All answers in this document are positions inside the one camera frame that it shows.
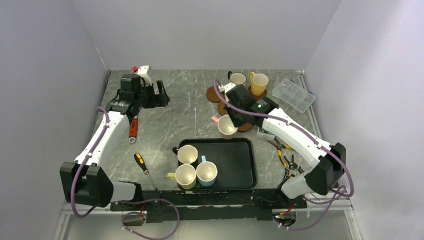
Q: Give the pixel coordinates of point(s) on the brown wooden coaster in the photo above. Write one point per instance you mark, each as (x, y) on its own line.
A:
(221, 108)
(211, 95)
(257, 97)
(245, 127)

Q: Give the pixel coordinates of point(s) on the pink mug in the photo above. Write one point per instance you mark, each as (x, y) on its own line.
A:
(225, 126)

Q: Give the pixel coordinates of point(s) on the black plastic tray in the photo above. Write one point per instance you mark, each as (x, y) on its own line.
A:
(234, 159)

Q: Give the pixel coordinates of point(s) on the yellow black screwdriver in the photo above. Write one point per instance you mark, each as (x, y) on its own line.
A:
(141, 162)

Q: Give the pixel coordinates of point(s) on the white ribbed mug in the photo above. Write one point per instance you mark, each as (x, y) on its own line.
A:
(237, 78)

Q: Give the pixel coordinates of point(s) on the clear plastic organizer box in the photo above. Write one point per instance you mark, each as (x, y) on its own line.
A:
(294, 95)

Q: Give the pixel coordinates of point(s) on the pale yellow mug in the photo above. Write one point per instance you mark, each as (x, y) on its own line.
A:
(185, 176)

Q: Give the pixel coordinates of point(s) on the light blue mug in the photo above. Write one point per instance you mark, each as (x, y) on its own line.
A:
(206, 172)

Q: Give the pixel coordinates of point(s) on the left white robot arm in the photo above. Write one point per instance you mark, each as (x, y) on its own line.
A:
(83, 180)

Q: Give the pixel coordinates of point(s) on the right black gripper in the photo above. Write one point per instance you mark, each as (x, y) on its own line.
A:
(237, 122)

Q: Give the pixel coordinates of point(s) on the yellow handled pliers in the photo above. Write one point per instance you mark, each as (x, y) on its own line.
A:
(279, 146)

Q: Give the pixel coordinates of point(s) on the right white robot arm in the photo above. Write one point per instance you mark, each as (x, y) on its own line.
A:
(326, 163)

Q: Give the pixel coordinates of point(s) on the black handled cream mug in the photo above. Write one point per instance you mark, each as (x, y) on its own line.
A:
(186, 154)

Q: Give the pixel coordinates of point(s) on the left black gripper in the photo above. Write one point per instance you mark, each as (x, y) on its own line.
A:
(160, 100)

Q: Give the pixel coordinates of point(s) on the green screw bit box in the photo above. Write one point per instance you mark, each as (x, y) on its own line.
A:
(264, 134)

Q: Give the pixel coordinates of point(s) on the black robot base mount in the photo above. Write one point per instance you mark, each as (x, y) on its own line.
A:
(169, 205)

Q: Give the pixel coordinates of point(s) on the red handled adjustable wrench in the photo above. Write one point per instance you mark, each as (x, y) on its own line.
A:
(133, 130)

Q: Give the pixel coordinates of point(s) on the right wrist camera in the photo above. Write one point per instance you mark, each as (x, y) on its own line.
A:
(227, 87)

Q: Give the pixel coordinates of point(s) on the aluminium frame rail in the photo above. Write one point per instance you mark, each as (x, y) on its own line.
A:
(188, 115)

